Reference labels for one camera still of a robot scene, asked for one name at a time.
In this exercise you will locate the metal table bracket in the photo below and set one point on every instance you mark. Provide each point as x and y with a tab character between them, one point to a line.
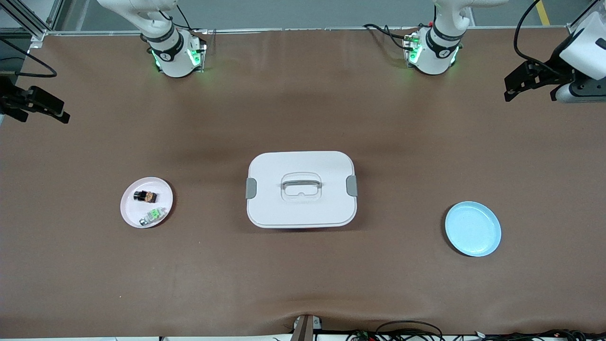
305	327

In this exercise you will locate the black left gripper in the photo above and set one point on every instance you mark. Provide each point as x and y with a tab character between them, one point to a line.
553	69

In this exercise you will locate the light blue round plate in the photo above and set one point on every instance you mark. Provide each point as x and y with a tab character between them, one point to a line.
472	229

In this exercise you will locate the white lidded storage box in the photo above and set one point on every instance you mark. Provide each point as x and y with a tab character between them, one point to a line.
301	189

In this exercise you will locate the aluminium frame profile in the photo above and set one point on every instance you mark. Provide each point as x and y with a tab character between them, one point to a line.
28	21
584	14

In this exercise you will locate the green grey switch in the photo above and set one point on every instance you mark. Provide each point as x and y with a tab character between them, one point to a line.
153	215

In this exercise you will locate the brown table cover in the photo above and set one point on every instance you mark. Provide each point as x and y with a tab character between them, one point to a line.
303	274

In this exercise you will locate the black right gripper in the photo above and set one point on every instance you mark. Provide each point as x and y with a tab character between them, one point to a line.
10	100

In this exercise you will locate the pale pink round plate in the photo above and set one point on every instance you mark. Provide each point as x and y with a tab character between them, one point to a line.
137	210

